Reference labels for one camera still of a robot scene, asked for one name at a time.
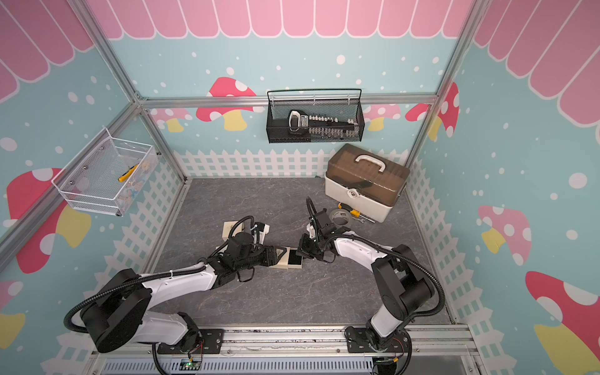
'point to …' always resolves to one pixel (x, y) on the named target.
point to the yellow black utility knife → (124, 176)
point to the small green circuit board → (185, 366)
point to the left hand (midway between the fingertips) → (281, 254)
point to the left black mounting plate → (211, 342)
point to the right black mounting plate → (357, 342)
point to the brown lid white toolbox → (364, 181)
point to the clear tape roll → (340, 216)
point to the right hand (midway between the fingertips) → (295, 251)
